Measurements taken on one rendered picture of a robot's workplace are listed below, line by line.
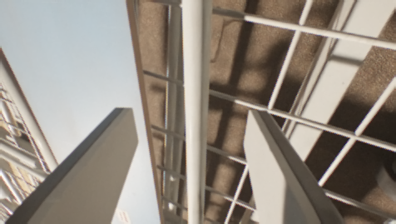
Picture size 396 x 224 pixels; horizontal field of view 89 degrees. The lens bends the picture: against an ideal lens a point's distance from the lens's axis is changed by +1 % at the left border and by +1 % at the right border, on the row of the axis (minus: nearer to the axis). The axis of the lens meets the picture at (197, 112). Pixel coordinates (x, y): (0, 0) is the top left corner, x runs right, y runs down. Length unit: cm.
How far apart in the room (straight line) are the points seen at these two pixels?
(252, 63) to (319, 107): 48
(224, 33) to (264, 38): 13
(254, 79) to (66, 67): 58
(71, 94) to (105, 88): 6
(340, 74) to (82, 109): 28
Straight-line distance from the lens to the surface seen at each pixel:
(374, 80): 74
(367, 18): 22
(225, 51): 71
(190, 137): 20
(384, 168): 79
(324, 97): 24
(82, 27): 22
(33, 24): 27
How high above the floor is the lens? 67
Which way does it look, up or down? 52 degrees down
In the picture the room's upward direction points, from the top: 142 degrees counter-clockwise
